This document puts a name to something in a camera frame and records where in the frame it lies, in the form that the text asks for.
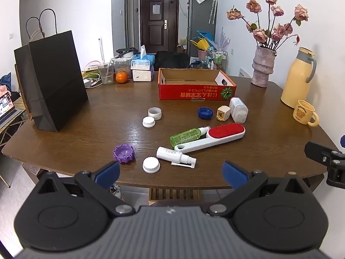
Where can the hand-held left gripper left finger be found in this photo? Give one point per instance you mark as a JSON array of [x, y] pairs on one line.
[[107, 173]]

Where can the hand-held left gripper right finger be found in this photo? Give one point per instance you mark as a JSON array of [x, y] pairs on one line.
[[234, 174]]

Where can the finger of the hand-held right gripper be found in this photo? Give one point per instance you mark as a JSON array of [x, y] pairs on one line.
[[342, 140], [320, 152]]

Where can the purple bottle cap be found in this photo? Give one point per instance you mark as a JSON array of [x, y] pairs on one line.
[[123, 154]]

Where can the red and white lint brush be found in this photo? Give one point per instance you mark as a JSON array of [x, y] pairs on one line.
[[215, 136]]

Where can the green spray bottle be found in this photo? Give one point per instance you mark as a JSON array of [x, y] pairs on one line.
[[186, 136]]

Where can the white spray bottle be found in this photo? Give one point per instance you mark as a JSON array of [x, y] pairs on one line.
[[169, 154]]

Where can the translucent white bottle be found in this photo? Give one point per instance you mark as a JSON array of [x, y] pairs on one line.
[[238, 109]]

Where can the blue bottle cap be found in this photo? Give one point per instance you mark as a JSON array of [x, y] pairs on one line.
[[204, 113]]

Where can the red cardboard box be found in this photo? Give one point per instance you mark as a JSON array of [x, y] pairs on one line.
[[188, 93]]

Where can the large white cap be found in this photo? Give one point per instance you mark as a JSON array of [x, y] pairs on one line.
[[151, 165]]

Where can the yellow bear mug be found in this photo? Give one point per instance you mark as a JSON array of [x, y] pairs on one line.
[[303, 112]]

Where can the beige power adapter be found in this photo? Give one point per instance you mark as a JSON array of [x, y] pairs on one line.
[[223, 113]]

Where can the small white cap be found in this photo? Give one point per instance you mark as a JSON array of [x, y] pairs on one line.
[[148, 122]]

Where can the yellow thermos jug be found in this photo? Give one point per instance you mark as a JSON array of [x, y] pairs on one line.
[[296, 81]]

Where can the orange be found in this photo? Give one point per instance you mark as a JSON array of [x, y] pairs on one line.
[[121, 77]]

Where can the glass cup with straw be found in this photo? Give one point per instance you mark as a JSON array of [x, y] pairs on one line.
[[106, 74]]

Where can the yellow flat object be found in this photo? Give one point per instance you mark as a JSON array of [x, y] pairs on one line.
[[90, 73]]

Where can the white leaning board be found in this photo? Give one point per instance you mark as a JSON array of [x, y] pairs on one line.
[[244, 72]]

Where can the textured pink vase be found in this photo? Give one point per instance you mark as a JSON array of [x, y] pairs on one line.
[[262, 67]]

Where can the white tissue pack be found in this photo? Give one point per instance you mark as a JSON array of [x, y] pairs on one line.
[[142, 75]]

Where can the wooden slatted side table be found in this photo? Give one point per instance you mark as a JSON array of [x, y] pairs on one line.
[[13, 125]]

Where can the black paper bag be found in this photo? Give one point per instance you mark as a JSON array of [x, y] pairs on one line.
[[54, 81]]

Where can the clear plastic food container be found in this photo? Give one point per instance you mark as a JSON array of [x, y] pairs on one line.
[[122, 66]]

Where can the brown paper bag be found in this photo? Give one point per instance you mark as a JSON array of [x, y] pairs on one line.
[[23, 97]]

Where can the metal trolley with bottles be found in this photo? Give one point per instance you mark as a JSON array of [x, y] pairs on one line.
[[217, 59]]

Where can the blue tissue pack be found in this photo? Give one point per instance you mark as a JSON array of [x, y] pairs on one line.
[[142, 62]]

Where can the laptop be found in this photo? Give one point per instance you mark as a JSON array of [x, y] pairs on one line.
[[8, 109]]

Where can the pink bucket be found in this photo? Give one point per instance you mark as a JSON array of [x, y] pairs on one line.
[[202, 54]]

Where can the black chair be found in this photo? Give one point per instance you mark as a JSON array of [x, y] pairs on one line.
[[171, 59]]

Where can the dried pink roses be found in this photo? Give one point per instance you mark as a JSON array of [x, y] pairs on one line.
[[269, 29]]

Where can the purple feather decoration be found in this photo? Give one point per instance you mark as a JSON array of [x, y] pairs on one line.
[[223, 39]]

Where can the blue and yellow plastic items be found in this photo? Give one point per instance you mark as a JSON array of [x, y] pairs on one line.
[[202, 40]]

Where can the blue cloth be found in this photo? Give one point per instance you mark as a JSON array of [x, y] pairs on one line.
[[4, 82]]

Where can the dark brown door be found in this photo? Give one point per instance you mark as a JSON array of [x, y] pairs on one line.
[[159, 27]]

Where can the grey refrigerator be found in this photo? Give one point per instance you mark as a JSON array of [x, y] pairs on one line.
[[199, 19]]

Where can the hanging folded umbrellas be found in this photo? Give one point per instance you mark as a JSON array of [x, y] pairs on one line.
[[213, 8]]

